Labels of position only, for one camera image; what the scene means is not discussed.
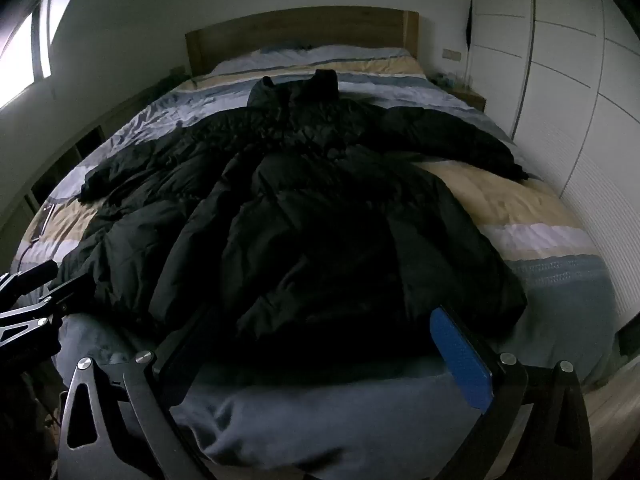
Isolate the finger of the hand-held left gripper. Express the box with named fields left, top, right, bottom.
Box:
left=0, top=260, right=59, bottom=302
left=0, top=277, right=92, bottom=358

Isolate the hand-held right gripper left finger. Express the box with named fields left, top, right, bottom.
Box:
left=57, top=305, right=217, bottom=480

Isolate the dark handheld device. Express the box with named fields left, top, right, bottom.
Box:
left=31, top=204, right=57, bottom=241

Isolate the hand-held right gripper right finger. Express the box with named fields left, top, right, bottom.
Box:
left=430, top=305, right=594, bottom=480

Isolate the blue pillow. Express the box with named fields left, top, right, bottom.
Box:
left=259, top=44, right=407, bottom=57

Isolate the wooden nightstand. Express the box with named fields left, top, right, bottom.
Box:
left=442, top=82, right=487, bottom=112

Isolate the wooden bed headboard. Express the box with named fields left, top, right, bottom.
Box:
left=185, top=6, right=420, bottom=77

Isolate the striped duvet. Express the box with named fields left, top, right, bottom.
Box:
left=10, top=45, right=618, bottom=476

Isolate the white wardrobe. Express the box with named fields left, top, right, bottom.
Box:
left=470, top=0, right=640, bottom=331

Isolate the window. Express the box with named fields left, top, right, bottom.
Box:
left=0, top=0, right=68, bottom=108

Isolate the black puffer jacket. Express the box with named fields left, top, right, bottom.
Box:
left=59, top=69, right=530, bottom=378

